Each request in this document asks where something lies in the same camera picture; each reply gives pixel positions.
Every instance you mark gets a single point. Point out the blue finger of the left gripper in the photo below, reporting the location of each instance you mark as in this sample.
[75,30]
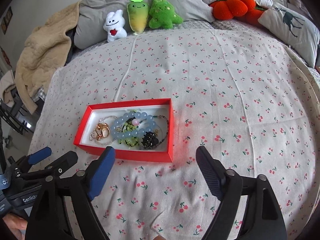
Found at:
[38,154]

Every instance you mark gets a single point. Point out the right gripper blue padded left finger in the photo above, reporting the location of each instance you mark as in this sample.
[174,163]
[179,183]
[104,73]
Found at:
[98,171]

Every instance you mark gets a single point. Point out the right gripper dark padded right finger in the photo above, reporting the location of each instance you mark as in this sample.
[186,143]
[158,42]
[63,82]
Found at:
[213,172]

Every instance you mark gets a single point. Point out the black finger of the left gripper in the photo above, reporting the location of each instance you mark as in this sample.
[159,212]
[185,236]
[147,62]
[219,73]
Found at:
[63,163]

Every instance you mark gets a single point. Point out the gold ring cluster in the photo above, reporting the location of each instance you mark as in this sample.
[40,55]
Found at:
[102,130]

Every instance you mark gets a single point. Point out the red jewelry box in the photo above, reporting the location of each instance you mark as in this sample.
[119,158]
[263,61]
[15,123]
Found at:
[163,153]

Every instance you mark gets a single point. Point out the person's left hand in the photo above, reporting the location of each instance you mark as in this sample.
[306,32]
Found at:
[16,225]

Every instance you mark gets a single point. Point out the cherry print bed sheet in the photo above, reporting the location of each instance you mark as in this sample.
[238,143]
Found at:
[247,98]

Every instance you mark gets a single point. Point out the beige fleece blanket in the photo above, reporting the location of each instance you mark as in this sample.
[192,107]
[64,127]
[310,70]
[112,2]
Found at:
[45,50]

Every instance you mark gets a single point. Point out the white bunny plush toy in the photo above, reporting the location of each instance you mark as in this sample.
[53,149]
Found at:
[114,26]

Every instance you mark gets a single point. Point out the deer print pillow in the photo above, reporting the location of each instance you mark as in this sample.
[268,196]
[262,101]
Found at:
[293,29]

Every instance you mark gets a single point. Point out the green tree plush toy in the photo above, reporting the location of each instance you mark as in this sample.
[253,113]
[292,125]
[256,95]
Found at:
[163,15]

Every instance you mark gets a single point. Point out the yellow green carrot plush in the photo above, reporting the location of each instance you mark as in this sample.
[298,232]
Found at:
[138,13]

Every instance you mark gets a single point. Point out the orange pumpkin plush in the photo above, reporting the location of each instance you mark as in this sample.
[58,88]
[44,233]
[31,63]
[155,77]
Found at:
[244,10]

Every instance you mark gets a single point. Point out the grey pillow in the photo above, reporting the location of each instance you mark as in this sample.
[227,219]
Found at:
[89,30]

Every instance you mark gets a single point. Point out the small dark wall frame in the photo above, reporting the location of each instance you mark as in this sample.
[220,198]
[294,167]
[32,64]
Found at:
[6,20]

